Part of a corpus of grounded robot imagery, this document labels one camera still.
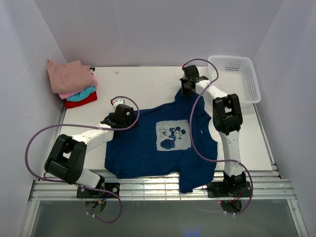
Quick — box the teal folded t shirt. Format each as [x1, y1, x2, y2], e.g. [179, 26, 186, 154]
[66, 86, 96, 102]

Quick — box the pink folded t shirt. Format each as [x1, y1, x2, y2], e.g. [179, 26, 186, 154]
[58, 76, 98, 99]

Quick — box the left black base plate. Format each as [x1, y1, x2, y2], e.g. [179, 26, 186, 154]
[76, 182, 120, 199]

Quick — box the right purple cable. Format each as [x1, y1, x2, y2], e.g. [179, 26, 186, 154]
[182, 58, 253, 216]

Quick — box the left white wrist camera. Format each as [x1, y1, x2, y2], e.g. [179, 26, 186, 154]
[111, 98, 125, 113]

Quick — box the blue printed t shirt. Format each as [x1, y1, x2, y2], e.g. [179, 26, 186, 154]
[105, 91, 218, 194]

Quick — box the aluminium rail frame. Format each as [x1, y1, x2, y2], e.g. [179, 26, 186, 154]
[29, 169, 296, 201]

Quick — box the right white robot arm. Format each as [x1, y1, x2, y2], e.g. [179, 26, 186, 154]
[180, 64, 246, 196]

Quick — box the red folded t shirt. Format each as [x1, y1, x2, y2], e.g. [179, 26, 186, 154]
[65, 91, 98, 109]

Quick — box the beige folded t shirt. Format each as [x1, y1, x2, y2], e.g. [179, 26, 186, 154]
[47, 60, 95, 94]

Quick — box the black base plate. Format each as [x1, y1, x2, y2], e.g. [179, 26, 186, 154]
[202, 182, 251, 198]
[76, 182, 120, 199]

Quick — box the white plastic basket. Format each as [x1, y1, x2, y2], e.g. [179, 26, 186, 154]
[208, 55, 261, 107]

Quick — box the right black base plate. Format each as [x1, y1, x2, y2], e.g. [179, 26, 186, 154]
[202, 182, 251, 198]

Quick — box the purple cable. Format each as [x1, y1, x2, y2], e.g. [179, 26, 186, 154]
[24, 95, 140, 224]
[182, 58, 253, 216]

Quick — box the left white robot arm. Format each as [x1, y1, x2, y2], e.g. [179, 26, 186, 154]
[44, 104, 138, 198]

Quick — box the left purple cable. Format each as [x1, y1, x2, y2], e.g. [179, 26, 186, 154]
[24, 95, 140, 224]

